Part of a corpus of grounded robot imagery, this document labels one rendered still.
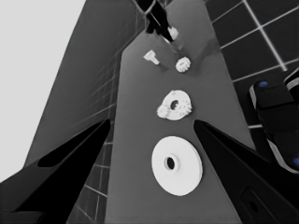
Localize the dark robot body block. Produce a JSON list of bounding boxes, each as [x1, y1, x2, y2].
[[248, 66, 299, 175]]

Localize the small white T-shaped piece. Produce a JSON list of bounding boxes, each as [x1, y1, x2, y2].
[[143, 49, 161, 66]]

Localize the large thick white disc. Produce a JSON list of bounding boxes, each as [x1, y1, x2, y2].
[[150, 135, 204, 197]]

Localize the white round carrier with pins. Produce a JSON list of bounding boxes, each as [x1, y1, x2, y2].
[[156, 90, 193, 121]]

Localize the small white toothed gear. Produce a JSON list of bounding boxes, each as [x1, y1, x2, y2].
[[175, 56, 192, 74], [167, 26, 179, 41], [156, 104, 172, 119]]

